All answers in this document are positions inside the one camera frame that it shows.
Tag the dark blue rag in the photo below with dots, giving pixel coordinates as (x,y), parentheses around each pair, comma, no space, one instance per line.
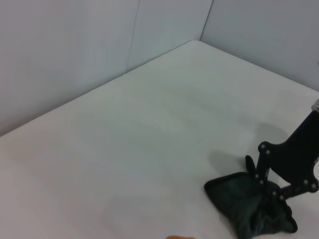
(239,204)

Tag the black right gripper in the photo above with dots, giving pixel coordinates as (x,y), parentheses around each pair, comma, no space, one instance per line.
(294,159)

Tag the brown water stain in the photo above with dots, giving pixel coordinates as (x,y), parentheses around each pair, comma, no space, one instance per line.
(179,237)

